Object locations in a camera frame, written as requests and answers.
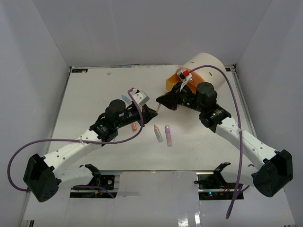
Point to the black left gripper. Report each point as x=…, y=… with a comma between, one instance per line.
x=148, y=114

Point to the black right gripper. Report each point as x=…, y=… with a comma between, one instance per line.
x=171, y=99

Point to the round three-drawer storage box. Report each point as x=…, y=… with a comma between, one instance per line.
x=206, y=74

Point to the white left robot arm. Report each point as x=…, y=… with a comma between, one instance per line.
x=46, y=175

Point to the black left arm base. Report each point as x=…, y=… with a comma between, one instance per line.
x=101, y=186

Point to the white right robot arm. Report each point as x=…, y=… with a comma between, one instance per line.
x=274, y=168

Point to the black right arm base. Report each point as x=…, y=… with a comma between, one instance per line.
x=212, y=186

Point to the orange highlighter cap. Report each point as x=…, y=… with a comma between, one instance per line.
x=134, y=127

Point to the orange tipped highlighter body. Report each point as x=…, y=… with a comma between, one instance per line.
x=158, y=134

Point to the pink purple highlighter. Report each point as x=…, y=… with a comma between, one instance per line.
x=168, y=135

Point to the light blue highlighter body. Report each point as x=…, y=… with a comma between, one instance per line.
x=126, y=99

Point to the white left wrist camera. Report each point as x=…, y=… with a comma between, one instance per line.
x=140, y=97

